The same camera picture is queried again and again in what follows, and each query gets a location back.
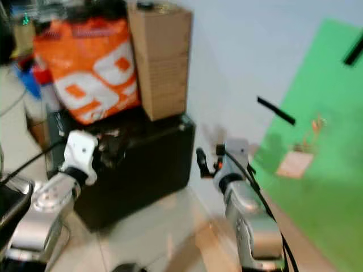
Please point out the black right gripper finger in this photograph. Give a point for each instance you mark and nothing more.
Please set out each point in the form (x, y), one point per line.
(203, 163)

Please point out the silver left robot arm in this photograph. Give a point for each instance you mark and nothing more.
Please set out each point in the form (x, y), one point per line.
(48, 212)

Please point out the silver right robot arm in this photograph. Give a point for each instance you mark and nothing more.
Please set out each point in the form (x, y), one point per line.
(252, 226)

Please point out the black hook bar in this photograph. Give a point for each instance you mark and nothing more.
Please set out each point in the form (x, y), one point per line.
(276, 110)
(354, 51)

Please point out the bunch of keys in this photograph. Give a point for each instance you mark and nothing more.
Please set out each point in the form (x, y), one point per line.
(313, 131)

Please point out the black cabinet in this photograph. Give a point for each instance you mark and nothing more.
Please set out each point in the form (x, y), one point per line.
(147, 175)

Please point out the pale pink key tag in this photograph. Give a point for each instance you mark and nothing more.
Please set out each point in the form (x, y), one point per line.
(295, 164)

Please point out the orange and white plastic bag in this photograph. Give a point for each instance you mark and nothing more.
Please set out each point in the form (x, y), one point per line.
(91, 68)

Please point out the tall brown cardboard box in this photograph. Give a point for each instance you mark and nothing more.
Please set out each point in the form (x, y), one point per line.
(161, 62)

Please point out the red item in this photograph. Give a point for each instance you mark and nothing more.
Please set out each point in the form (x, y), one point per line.
(41, 73)

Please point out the blue plastic item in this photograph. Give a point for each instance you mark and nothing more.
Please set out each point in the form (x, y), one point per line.
(31, 80)

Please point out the green board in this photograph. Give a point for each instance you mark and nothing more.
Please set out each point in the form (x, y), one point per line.
(329, 187)

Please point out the black fan base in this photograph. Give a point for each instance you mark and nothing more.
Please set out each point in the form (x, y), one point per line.
(12, 209)

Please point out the black robot foot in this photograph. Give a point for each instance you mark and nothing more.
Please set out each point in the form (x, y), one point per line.
(127, 268)

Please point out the tan paper bag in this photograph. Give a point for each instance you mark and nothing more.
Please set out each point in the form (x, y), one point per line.
(22, 37)

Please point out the black round lid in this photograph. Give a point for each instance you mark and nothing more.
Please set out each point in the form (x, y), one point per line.
(146, 5)

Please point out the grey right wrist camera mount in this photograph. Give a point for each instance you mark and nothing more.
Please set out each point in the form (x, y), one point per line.
(237, 156)

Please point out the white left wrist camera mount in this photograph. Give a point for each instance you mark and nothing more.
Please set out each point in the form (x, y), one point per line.
(80, 152)

